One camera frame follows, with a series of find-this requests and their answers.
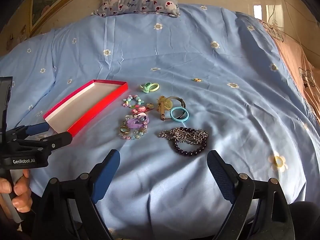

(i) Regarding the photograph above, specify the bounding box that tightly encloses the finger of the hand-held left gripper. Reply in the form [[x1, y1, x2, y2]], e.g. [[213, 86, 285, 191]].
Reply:
[[7, 122, 50, 140], [15, 131, 73, 153]]

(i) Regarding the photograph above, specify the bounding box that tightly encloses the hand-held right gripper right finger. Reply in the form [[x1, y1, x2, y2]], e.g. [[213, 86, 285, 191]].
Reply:
[[207, 150, 295, 240]]

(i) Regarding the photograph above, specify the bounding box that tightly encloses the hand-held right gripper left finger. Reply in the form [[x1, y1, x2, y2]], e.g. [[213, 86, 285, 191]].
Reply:
[[37, 149, 121, 240]]

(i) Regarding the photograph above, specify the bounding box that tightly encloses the dark bead bracelet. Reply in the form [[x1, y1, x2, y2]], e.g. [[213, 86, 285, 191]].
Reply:
[[171, 128, 208, 157]]

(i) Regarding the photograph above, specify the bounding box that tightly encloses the red shallow cardboard box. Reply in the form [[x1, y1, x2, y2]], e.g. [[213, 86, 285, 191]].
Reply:
[[42, 79, 129, 136]]

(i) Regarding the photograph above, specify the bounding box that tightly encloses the silver chain necklace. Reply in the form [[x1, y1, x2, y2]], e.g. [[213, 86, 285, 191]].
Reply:
[[158, 128, 209, 144]]

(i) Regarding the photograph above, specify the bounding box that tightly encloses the clear crystal bead bracelet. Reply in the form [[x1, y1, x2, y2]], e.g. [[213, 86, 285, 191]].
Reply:
[[121, 114, 149, 141]]

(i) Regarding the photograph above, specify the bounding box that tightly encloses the purple hair tie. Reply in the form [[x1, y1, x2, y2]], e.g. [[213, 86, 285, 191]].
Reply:
[[126, 115, 150, 128]]

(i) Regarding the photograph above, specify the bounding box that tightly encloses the pink cartoon hair clip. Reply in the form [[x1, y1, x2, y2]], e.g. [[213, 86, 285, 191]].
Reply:
[[131, 102, 155, 114]]

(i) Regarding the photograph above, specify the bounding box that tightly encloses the light blue hair tie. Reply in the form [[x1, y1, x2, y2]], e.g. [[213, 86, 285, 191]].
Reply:
[[170, 107, 190, 123]]

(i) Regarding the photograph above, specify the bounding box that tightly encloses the colourful candy bead bracelet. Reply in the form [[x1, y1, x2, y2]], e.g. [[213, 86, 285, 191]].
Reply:
[[122, 94, 145, 108]]

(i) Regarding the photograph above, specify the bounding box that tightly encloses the metal mesh bangle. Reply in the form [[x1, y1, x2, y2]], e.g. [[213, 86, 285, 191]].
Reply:
[[160, 96, 187, 122]]

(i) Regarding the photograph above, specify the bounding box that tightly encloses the amber translucent hair claw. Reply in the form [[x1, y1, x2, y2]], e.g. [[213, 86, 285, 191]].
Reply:
[[156, 95, 174, 113]]

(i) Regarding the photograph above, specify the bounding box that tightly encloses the person's left hand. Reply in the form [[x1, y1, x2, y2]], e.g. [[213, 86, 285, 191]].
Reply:
[[0, 169, 33, 215]]

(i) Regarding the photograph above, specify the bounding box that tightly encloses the blue floral bedsheet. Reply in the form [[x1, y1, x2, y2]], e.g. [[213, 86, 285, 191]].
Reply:
[[0, 4, 320, 238]]

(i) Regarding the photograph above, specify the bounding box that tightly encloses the green bow hair tie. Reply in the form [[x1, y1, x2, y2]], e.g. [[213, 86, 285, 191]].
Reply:
[[139, 82, 153, 94]]

